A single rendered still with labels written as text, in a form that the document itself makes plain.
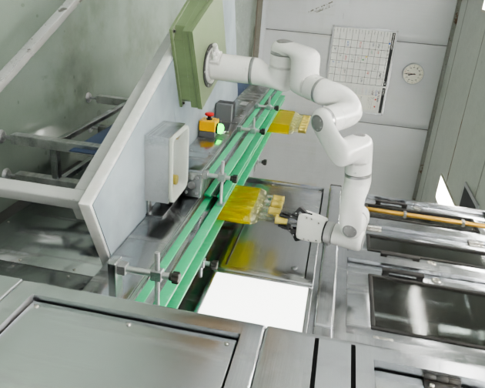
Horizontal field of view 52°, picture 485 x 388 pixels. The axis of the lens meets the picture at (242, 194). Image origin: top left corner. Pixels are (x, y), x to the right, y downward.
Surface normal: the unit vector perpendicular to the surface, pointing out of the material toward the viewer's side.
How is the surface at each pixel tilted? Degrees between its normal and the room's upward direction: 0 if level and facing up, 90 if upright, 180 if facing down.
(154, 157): 90
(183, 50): 90
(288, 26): 90
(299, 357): 90
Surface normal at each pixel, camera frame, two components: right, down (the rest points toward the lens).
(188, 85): -0.21, 0.73
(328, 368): 0.07, -0.91
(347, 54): -0.20, 0.39
